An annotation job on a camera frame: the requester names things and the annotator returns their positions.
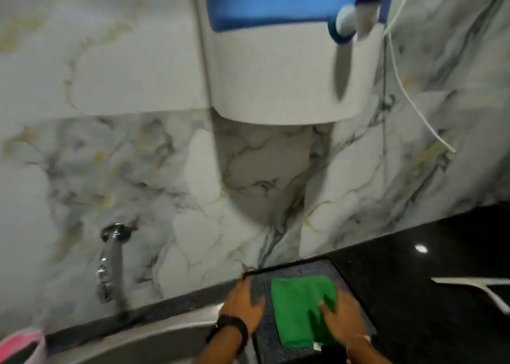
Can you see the person's right hand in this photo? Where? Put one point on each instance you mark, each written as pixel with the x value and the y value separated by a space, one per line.
pixel 346 320

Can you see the person's left hand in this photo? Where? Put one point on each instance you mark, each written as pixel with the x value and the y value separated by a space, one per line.
pixel 241 306

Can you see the person's right thumb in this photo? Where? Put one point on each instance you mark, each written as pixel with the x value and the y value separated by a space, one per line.
pixel 326 311

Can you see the person's left thumb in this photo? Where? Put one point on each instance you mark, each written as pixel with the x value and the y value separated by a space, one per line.
pixel 259 307

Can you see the green cloth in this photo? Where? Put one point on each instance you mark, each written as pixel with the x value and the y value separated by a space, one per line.
pixel 297 312

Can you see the person's left forearm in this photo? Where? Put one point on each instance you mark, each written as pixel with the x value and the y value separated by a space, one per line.
pixel 221 350

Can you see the person's right forearm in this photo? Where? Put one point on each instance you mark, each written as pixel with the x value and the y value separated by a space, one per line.
pixel 368 355

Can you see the dark speckled mat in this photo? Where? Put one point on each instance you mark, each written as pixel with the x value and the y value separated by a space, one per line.
pixel 267 336

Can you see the black wristwatch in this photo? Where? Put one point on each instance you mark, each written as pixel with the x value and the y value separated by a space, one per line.
pixel 228 326

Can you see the white thread wristband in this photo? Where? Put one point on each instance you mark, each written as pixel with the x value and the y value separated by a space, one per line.
pixel 360 340

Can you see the steel sink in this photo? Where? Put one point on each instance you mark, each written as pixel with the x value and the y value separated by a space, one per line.
pixel 159 336

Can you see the white squeegee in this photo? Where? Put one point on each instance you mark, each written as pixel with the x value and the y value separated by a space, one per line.
pixel 474 286

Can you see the white thin tube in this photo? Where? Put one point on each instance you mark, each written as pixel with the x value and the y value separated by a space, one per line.
pixel 410 99

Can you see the blue and white water purifier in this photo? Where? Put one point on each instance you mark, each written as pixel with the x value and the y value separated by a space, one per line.
pixel 279 73

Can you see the pink and white tub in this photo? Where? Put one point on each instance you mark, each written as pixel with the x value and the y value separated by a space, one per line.
pixel 20 346

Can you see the white purifier tap knob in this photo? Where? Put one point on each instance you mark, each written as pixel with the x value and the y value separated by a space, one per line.
pixel 345 22

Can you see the chrome wall tap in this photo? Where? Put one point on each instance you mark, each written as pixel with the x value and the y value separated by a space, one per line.
pixel 111 256

